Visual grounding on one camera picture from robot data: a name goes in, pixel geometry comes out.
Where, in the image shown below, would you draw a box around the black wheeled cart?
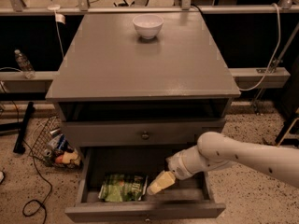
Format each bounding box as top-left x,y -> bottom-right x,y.
275,108 -> 299,146

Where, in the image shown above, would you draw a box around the open grey middle drawer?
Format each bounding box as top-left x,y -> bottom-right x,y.
65,145 -> 225,223

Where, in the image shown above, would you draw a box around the closed grey top drawer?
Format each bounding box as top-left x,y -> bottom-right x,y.
62,119 -> 225,147

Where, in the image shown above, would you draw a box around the white ceramic bowl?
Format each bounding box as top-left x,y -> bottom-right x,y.
133,14 -> 164,39

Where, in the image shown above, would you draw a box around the grey wooden cabinet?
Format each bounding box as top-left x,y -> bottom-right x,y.
45,11 -> 242,150

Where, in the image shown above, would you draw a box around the clear plastic water bottle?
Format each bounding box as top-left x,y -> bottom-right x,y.
14,49 -> 36,79

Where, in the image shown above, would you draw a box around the white cable with tag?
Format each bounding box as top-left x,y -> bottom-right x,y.
41,0 -> 67,61

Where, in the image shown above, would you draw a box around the yellow foam gripper fingers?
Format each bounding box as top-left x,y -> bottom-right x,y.
147,171 -> 176,195

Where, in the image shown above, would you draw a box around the black floor cable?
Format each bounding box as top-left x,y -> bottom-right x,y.
0,81 -> 54,224

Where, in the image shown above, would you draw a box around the wire basket with items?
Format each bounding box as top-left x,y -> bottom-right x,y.
32,117 -> 81,169

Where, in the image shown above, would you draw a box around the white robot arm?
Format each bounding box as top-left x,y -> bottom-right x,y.
147,132 -> 299,195

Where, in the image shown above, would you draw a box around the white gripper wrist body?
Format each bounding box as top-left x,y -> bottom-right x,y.
166,146 -> 233,180

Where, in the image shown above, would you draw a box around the green jalapeno chip bag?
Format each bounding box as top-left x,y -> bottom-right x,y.
98,173 -> 148,203

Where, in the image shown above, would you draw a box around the black stand leg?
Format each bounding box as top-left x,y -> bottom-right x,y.
0,102 -> 35,154

